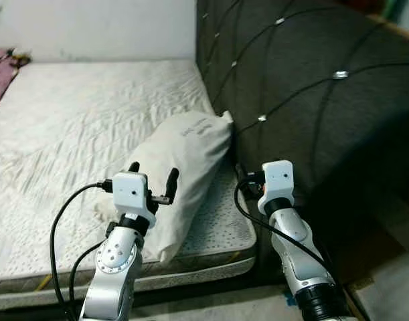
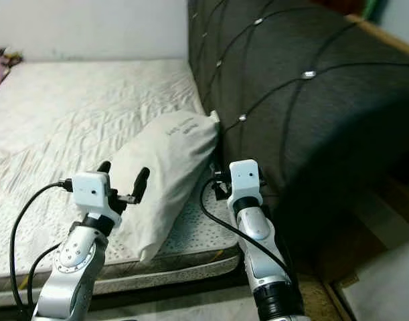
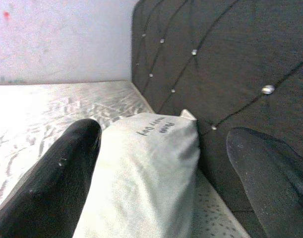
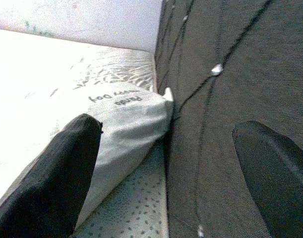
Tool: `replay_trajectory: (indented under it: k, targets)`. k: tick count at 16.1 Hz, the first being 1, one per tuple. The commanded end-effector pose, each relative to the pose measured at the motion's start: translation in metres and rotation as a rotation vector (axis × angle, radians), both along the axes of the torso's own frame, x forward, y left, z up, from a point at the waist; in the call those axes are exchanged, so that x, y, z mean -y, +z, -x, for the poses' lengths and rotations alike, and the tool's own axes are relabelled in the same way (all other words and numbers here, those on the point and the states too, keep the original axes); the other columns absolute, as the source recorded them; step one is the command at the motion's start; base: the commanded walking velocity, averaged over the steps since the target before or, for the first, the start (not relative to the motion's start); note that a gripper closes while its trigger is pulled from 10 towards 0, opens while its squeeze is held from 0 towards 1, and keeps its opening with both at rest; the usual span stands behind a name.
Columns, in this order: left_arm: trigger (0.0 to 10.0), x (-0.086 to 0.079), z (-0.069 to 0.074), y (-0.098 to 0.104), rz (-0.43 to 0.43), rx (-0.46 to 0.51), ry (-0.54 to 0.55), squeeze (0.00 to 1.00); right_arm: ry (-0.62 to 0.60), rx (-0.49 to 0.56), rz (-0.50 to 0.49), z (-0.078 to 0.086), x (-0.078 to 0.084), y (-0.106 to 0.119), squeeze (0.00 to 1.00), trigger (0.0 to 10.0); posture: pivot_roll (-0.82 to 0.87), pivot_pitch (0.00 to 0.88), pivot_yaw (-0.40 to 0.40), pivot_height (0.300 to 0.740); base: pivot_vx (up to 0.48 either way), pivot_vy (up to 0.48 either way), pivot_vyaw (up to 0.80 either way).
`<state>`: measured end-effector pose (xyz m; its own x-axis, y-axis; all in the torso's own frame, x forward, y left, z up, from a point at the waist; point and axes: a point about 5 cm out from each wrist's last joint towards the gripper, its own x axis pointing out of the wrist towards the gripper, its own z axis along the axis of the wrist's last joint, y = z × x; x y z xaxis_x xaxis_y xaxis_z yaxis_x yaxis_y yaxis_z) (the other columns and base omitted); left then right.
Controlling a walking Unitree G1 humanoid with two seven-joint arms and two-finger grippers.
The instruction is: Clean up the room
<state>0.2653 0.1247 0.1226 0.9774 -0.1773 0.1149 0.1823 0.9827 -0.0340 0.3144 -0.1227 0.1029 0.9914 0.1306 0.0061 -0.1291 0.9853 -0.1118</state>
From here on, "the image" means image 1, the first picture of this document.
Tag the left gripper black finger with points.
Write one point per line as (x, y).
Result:
(134, 168)
(171, 182)

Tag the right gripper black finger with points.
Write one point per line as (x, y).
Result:
(239, 171)

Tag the white pillow with tree print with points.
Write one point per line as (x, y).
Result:
(191, 154)

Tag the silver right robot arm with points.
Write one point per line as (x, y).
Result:
(291, 247)

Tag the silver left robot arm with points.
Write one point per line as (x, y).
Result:
(114, 267)

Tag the quilted white mattress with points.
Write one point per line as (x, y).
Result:
(77, 114)

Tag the dark bed base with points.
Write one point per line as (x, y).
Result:
(191, 286)

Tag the dark tufted headboard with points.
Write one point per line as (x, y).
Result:
(311, 100)

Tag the pink Mickey Mouse blanket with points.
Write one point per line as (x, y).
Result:
(0, 77)

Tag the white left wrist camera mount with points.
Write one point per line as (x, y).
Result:
(130, 190)

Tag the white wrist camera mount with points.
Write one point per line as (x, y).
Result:
(130, 190)
(279, 177)

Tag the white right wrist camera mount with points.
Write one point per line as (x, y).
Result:
(279, 177)

